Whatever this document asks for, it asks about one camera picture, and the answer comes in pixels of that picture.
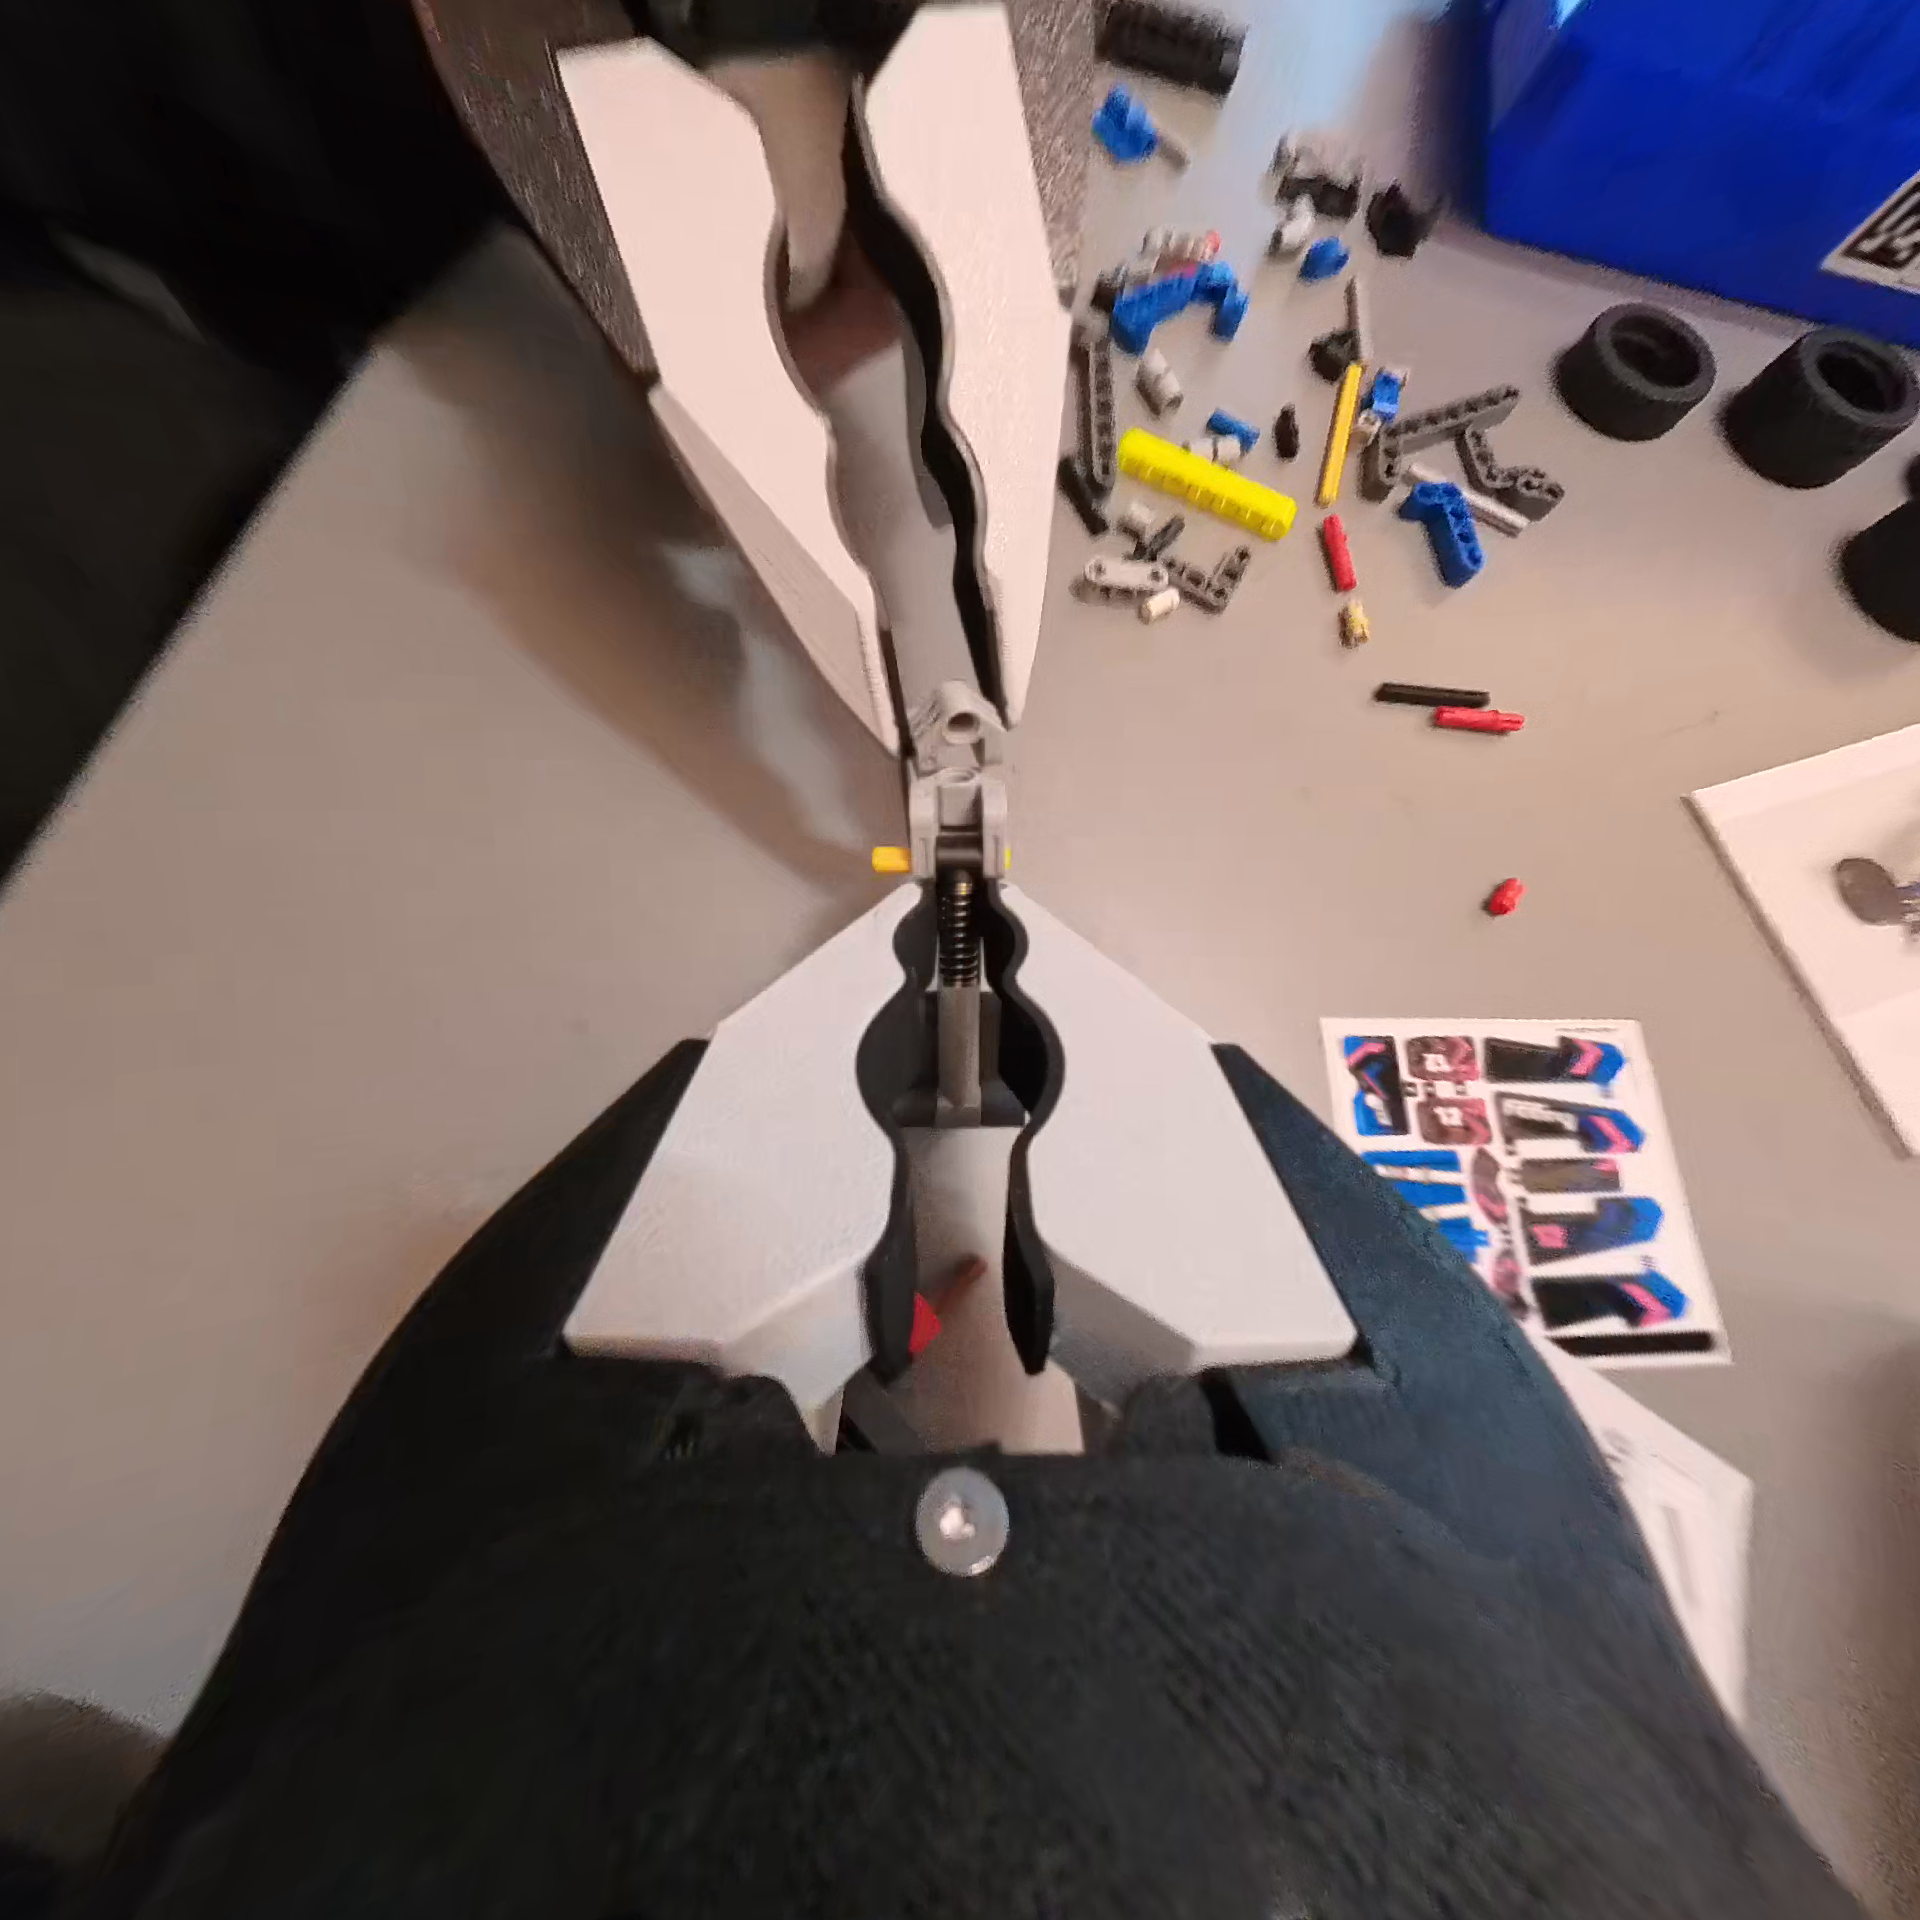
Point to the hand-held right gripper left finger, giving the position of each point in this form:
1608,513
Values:
735,1200

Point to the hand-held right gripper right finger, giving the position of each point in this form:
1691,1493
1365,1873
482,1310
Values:
1184,1200

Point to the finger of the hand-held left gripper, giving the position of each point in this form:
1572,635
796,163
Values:
989,224
690,269

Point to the grey lego shock absorber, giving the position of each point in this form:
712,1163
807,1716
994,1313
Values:
960,809

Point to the red lego pin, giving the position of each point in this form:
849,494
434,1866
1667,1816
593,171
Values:
923,1320

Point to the pile of loose lego pieces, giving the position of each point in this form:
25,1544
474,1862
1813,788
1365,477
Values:
1200,480

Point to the lego sticker sheet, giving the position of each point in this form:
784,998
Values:
1530,1184

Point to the red lego axle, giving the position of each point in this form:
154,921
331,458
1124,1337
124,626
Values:
1477,721

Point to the black lego axle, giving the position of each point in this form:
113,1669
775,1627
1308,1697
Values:
1433,696

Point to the black lego tire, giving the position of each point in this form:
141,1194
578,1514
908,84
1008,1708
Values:
1885,578
1635,368
1821,404

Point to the white paper sheet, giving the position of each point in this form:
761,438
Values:
1664,1500

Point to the open instruction booklet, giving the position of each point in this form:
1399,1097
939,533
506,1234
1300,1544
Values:
1769,856

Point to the blue storage bin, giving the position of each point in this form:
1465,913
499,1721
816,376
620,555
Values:
1680,136

